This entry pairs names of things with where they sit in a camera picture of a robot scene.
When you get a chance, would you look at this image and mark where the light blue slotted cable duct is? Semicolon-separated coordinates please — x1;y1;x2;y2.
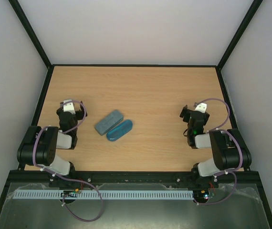
12;190;194;200

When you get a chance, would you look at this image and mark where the blue transparent glasses case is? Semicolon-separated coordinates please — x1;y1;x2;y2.
106;119;133;142

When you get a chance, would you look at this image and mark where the green glasses case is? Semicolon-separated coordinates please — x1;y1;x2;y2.
94;110;124;136

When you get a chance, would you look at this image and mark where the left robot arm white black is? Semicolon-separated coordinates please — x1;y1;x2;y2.
17;99;87;178

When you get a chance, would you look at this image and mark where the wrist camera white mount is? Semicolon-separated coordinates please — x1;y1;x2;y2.
60;99;76;115
194;103;207;113

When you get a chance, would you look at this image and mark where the black metal frame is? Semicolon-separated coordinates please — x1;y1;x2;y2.
0;0;272;229

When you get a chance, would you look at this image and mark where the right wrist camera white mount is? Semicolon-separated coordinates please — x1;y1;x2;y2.
194;103;207;113

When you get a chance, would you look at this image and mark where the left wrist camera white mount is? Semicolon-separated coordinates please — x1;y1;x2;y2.
60;99;76;115

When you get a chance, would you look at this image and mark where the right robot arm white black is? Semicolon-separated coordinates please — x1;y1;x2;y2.
179;103;252;187

